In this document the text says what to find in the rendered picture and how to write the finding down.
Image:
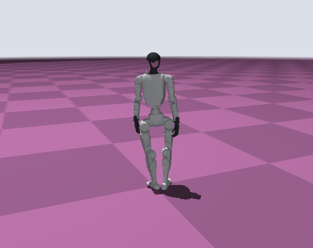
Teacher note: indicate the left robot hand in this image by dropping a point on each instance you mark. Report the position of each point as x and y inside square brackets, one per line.
[136, 124]

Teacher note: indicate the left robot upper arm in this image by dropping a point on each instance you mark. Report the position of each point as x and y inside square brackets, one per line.
[138, 88]

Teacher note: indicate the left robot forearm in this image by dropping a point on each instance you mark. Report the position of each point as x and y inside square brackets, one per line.
[136, 109]

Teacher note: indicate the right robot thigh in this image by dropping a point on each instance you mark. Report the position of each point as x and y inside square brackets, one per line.
[168, 127]

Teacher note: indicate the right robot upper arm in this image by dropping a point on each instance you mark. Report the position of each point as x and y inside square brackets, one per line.
[170, 87]

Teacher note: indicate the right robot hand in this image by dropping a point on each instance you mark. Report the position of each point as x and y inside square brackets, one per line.
[176, 128]

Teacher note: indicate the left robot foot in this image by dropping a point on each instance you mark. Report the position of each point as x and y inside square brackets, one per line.
[155, 186]

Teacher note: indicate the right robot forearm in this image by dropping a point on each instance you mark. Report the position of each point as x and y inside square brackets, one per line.
[174, 109]

